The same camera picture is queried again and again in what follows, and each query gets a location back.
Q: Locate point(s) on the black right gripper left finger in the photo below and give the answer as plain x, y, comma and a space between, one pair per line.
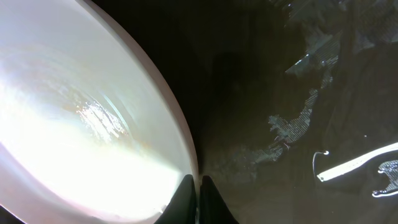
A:
182, 208

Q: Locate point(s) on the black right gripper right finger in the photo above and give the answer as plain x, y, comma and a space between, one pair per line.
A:
213, 209

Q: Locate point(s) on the pink plate with red stain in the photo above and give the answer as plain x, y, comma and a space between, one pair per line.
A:
90, 130

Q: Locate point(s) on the brown serving tray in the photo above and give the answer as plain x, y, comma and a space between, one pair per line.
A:
291, 105

